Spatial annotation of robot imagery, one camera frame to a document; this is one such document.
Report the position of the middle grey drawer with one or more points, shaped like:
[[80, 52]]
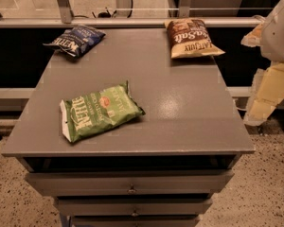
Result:
[[133, 207]]

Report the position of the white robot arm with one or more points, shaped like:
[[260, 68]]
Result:
[[269, 35]]

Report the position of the grey drawer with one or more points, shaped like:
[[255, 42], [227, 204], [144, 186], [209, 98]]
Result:
[[150, 221], [129, 183], [133, 207]]

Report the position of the bottom grey drawer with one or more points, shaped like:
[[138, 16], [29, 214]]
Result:
[[150, 221]]

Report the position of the top grey drawer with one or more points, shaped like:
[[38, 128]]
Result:
[[129, 183]]

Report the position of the blue chip bag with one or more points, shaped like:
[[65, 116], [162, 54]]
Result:
[[77, 41]]

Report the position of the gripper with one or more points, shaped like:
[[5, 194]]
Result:
[[278, 37]]

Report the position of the metal window frame rail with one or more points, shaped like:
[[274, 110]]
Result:
[[126, 22]]

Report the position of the brown chip bag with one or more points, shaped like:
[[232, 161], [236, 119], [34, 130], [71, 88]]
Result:
[[189, 38]]

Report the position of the green chip bag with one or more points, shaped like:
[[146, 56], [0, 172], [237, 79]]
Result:
[[98, 112]]

